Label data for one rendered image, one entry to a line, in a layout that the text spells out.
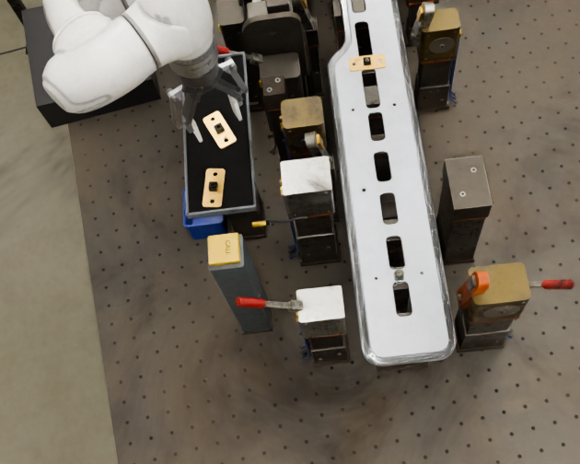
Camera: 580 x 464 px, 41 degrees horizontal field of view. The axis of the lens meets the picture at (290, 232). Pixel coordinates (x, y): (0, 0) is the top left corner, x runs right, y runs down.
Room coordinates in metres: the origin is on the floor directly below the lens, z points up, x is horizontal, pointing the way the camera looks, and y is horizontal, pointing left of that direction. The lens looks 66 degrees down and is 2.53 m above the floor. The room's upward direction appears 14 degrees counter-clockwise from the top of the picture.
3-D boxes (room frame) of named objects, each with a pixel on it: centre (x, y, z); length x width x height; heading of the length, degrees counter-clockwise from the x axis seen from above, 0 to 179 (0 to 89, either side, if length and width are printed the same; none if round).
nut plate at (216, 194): (0.74, 0.12, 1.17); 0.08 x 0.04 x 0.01; 163
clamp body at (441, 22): (1.08, -0.47, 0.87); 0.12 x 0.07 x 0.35; 82
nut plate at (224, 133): (0.87, 0.09, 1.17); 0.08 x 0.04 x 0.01; 17
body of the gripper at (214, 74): (0.87, 0.09, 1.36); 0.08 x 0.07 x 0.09; 107
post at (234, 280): (0.61, 0.13, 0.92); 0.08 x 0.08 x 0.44; 82
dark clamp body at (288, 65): (1.04, -0.05, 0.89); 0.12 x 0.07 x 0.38; 82
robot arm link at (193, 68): (0.87, 0.09, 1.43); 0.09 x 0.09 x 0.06
